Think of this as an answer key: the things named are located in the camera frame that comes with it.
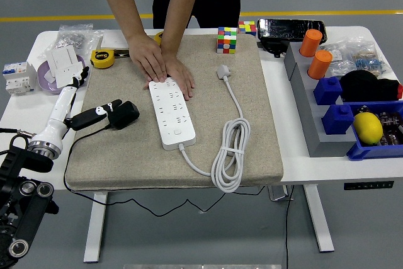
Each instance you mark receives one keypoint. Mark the clear bag of metal screws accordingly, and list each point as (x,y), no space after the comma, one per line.
(75,39)

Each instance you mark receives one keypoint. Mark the white circuit breaker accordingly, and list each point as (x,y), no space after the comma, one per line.
(17,78)

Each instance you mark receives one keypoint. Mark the yellow lemon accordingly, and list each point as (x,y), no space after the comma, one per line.
(367,128)

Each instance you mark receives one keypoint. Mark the dark cylindrical components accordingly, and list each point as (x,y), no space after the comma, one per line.
(390,124)

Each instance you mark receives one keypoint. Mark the red block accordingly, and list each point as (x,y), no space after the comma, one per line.
(400,92)

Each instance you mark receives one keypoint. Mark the grey-brown mat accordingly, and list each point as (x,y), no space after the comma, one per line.
(126,162)

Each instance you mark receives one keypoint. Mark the clear bag of blue components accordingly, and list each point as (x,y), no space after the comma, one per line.
(370,61)

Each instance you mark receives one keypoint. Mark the black table control panel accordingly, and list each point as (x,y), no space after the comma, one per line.
(368,185)

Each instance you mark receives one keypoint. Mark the white wall socket panels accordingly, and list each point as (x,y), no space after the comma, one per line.
(61,59)

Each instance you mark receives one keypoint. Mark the grey under-table box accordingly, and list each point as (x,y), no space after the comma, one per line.
(278,193)

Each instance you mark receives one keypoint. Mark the black plug adapter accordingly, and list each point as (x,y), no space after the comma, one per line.
(126,114)

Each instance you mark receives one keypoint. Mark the purple bowl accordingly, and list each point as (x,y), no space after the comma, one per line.
(47,86)

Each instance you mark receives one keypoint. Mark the person's left forearm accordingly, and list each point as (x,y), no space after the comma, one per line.
(182,4)

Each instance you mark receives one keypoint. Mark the person's right hand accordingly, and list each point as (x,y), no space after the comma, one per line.
(146,58)

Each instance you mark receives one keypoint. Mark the black cloth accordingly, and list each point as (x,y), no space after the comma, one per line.
(365,88)

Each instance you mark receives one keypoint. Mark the white table leg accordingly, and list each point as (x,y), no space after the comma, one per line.
(94,231)
(319,221)

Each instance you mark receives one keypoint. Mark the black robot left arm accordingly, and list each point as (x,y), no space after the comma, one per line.
(28,212)

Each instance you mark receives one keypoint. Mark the glossy black device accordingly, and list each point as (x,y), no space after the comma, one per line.
(289,29)

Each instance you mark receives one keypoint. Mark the person's left hand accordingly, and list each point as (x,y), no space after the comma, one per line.
(179,73)

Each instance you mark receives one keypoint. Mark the large colourful puzzle cube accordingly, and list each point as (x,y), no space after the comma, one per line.
(226,40)

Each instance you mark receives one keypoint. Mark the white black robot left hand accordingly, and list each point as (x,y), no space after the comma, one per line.
(52,117)

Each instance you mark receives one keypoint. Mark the small yellow tape measure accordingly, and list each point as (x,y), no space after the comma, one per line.
(158,37)

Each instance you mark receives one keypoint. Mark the clear bag of small parts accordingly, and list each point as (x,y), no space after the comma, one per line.
(338,61)

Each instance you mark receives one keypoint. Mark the small colourful puzzle cube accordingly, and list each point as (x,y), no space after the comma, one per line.
(247,28)

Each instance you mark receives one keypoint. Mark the blue plastic bin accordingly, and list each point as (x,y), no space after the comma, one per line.
(371,154)

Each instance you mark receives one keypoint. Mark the grey stepped block holder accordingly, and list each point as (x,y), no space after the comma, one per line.
(310,130)

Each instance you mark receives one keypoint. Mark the white power strip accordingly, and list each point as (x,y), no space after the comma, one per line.
(171,114)

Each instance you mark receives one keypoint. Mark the orange cylinder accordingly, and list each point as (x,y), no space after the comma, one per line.
(319,64)
(310,43)

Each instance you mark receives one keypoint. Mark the blue square peg block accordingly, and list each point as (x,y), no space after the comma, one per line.
(327,91)
(337,119)

